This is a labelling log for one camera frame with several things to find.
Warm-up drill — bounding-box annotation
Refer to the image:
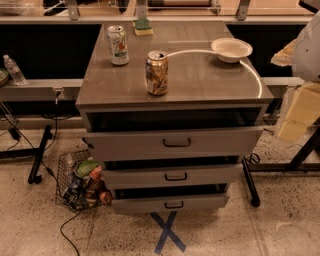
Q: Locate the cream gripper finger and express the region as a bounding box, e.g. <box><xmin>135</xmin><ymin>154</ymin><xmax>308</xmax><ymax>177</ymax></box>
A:
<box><xmin>271</xmin><ymin>40</ymin><xmax>296</xmax><ymax>67</ymax></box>
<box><xmin>278</xmin><ymin>82</ymin><xmax>320</xmax><ymax>142</ymax></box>

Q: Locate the white paper bowl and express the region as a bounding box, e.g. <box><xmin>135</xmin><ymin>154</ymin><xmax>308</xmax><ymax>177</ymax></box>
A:
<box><xmin>211</xmin><ymin>38</ymin><xmax>253</xmax><ymax>63</ymax></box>

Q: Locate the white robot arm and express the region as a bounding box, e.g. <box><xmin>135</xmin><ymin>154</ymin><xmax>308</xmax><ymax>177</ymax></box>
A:
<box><xmin>271</xmin><ymin>11</ymin><xmax>320</xmax><ymax>142</ymax></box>

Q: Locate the green yellow sponge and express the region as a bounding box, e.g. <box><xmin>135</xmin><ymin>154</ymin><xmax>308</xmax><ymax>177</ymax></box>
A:
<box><xmin>133</xmin><ymin>19</ymin><xmax>153</xmax><ymax>36</ymax></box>

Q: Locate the green bowl at edge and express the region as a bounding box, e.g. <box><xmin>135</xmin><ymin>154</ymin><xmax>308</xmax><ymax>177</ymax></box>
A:
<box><xmin>0</xmin><ymin>68</ymin><xmax>9</xmax><ymax>87</ymax></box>

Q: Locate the top grey drawer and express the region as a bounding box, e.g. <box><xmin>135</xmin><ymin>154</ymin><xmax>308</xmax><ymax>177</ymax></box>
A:
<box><xmin>86</xmin><ymin>126</ymin><xmax>262</xmax><ymax>162</ymax></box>

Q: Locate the grey drawer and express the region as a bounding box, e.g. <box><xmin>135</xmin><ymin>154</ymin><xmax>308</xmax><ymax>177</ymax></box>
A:
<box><xmin>86</xmin><ymin>126</ymin><xmax>262</xmax><ymax>162</ymax></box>
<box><xmin>112</xmin><ymin>193</ymin><xmax>229</xmax><ymax>215</ymax></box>
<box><xmin>103</xmin><ymin>164</ymin><xmax>242</xmax><ymax>190</ymax></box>

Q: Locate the black table leg right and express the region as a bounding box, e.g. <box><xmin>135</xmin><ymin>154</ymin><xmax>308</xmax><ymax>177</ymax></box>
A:
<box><xmin>242</xmin><ymin>159</ymin><xmax>260</xmax><ymax>207</ymax></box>

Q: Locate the black table leg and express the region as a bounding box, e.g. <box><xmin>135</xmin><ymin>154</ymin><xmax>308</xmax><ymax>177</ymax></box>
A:
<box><xmin>242</xmin><ymin>159</ymin><xmax>260</xmax><ymax>207</ymax></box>
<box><xmin>28</xmin><ymin>125</ymin><xmax>52</xmax><ymax>184</ymax></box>

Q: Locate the middle grey drawer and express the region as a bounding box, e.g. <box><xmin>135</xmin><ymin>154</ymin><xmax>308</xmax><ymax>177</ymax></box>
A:
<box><xmin>103</xmin><ymin>164</ymin><xmax>242</xmax><ymax>190</ymax></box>

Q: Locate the grey drawer cabinet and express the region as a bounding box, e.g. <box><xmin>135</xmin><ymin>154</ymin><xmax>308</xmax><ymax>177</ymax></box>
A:
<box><xmin>76</xmin><ymin>22</ymin><xmax>273</xmax><ymax>200</ymax></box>

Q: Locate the gold brown soda can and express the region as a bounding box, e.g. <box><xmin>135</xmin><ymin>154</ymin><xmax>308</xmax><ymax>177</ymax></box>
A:
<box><xmin>145</xmin><ymin>50</ymin><xmax>168</xmax><ymax>96</ymax></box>

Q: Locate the white green soda can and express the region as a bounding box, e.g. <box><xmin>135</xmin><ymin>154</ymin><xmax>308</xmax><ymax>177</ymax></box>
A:
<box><xmin>107</xmin><ymin>25</ymin><xmax>129</xmax><ymax>66</ymax></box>

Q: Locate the bottom grey drawer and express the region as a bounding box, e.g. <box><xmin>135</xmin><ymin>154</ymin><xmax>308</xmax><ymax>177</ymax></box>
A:
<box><xmin>112</xmin><ymin>193</ymin><xmax>229</xmax><ymax>215</ymax></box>

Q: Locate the blue tape cross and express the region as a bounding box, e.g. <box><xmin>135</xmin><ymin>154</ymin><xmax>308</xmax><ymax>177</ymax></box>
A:
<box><xmin>150</xmin><ymin>211</ymin><xmax>187</xmax><ymax>255</ymax></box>

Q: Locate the green chip bag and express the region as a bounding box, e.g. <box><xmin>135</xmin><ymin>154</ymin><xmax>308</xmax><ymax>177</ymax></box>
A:
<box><xmin>74</xmin><ymin>159</ymin><xmax>99</xmax><ymax>178</ymax></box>

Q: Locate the clear plastic water bottle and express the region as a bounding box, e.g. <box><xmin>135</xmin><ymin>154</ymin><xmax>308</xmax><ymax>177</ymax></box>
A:
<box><xmin>3</xmin><ymin>55</ymin><xmax>27</xmax><ymax>85</ymax></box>

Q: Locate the black table leg left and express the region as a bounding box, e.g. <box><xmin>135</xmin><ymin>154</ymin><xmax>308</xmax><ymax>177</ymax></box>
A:
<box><xmin>28</xmin><ymin>125</ymin><xmax>52</xmax><ymax>184</ymax></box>

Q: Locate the wire basket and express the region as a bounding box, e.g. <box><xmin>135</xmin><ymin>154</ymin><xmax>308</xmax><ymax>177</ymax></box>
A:
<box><xmin>56</xmin><ymin>150</ymin><xmax>112</xmax><ymax>211</ymax></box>

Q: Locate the black floor cable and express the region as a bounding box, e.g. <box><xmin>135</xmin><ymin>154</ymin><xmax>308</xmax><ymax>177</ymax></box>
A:
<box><xmin>0</xmin><ymin>96</ymin><xmax>84</xmax><ymax>256</ymax></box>

